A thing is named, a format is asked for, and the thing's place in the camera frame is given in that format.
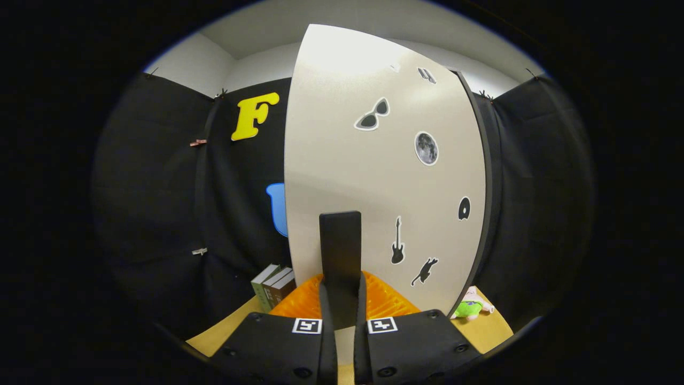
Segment green and pink plush toy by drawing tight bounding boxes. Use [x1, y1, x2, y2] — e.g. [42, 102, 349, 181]
[450, 286, 495, 320]

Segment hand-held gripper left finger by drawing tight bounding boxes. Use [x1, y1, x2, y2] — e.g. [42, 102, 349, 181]
[208, 273, 338, 385]

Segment grey cabinet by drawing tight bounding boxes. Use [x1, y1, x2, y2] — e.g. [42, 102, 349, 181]
[452, 70, 503, 316]

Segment green book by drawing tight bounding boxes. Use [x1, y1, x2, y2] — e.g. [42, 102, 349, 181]
[251, 264, 281, 313]

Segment black door handle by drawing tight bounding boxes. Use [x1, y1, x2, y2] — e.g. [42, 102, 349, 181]
[319, 211, 363, 329]

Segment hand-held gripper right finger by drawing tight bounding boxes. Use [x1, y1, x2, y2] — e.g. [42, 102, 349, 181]
[354, 271, 481, 385]

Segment black backdrop cloth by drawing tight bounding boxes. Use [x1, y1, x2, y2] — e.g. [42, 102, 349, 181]
[92, 72, 596, 343]

